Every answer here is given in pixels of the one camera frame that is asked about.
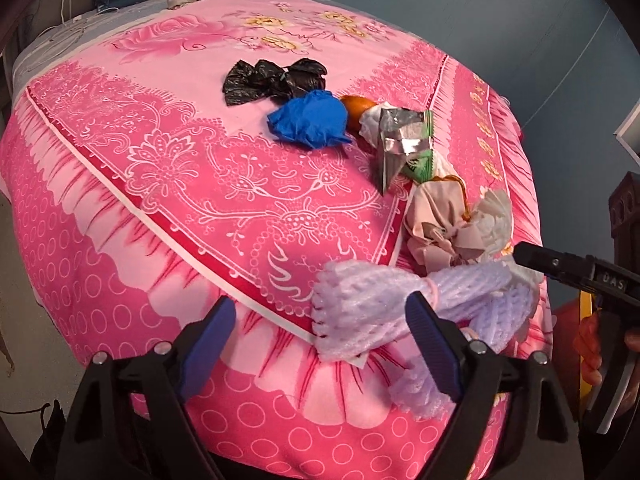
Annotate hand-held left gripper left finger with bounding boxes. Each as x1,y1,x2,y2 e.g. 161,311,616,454
60,296,237,480

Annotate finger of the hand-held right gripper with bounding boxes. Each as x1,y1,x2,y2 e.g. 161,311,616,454
514,241,597,291

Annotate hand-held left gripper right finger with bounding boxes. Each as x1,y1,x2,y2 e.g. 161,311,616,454
405,291,583,480

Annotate lavender foam fruit net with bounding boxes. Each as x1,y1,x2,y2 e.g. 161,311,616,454
310,257,543,418

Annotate beige plastic bag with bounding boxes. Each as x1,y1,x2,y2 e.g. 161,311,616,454
404,180,493,268

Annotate silver foil snack packet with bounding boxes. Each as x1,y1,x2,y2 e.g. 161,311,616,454
372,102,436,196

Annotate white tissue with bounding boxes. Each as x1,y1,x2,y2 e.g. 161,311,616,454
357,105,388,148

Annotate blue plastic bag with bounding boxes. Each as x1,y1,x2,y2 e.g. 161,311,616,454
267,90,353,150

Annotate person's right hand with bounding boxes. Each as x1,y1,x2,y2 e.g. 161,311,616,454
572,311,604,390

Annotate dark wooden cabinet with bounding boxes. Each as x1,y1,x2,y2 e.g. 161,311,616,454
607,170,640,261

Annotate pink floral blanket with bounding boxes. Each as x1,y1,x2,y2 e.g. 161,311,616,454
0,0,556,480

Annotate dark bag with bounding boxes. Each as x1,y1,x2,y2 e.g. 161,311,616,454
35,400,68,480

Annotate orange fruit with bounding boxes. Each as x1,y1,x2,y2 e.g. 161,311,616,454
340,95,381,133

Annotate black plastic bag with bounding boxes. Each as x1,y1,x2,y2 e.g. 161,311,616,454
222,58,328,107

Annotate white frame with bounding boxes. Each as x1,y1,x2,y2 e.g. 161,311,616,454
615,105,640,158

